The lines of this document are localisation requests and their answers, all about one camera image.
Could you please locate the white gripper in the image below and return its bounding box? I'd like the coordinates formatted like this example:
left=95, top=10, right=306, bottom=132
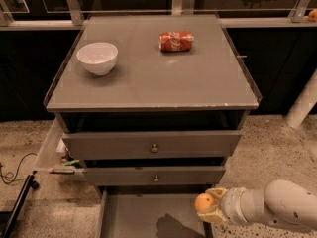
left=197, top=187, right=248, bottom=226

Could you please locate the orange fruit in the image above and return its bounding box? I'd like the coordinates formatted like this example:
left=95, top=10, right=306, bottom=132
left=194, top=193, right=216, bottom=212

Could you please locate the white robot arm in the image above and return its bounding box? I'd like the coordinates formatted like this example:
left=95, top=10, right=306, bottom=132
left=195, top=179, right=317, bottom=233

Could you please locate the bottom grey open drawer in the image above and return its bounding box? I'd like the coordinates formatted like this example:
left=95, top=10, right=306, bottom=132
left=96, top=186, right=217, bottom=238

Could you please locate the grey drawer cabinet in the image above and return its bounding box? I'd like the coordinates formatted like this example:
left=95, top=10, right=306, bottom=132
left=43, top=14, right=263, bottom=238

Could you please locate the middle grey drawer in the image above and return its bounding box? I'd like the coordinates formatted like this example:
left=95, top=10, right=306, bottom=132
left=82, top=166, right=225, bottom=186

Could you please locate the top grey drawer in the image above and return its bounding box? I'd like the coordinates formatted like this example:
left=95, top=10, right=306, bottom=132
left=62, top=130, right=241, bottom=160

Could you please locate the red soda can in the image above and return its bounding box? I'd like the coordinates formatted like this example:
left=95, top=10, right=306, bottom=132
left=158, top=31, right=194, bottom=52

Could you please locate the white ceramic bowl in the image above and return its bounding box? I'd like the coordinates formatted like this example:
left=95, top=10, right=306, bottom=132
left=76, top=42, right=119, bottom=75

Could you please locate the black metal stand leg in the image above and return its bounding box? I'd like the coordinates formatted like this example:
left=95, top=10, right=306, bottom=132
left=1, top=174, right=39, bottom=238

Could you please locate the orange object on ledge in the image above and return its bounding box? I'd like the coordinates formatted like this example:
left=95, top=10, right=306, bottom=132
left=308, top=9, right=317, bottom=22

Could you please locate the white cylindrical post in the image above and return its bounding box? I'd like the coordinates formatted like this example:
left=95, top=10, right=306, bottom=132
left=285, top=68, right=317, bottom=128

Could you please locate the black cable on floor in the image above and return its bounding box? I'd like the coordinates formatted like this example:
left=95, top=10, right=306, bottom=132
left=0, top=152, right=38, bottom=185

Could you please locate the metal railing frame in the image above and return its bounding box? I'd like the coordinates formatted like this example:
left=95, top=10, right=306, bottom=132
left=0, top=0, right=317, bottom=31

